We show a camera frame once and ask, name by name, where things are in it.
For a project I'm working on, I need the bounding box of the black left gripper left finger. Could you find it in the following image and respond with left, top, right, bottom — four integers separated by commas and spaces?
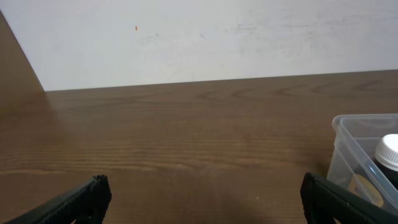
6, 175, 112, 224

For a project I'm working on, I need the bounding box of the clear plastic container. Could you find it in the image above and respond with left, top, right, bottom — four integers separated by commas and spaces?
327, 114, 397, 213

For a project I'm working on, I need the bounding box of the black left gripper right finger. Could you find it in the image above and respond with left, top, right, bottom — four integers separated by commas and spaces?
300, 172, 397, 224

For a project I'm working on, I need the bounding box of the dark Woods syrup bottle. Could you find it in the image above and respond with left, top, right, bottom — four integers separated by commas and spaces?
348, 134, 397, 210

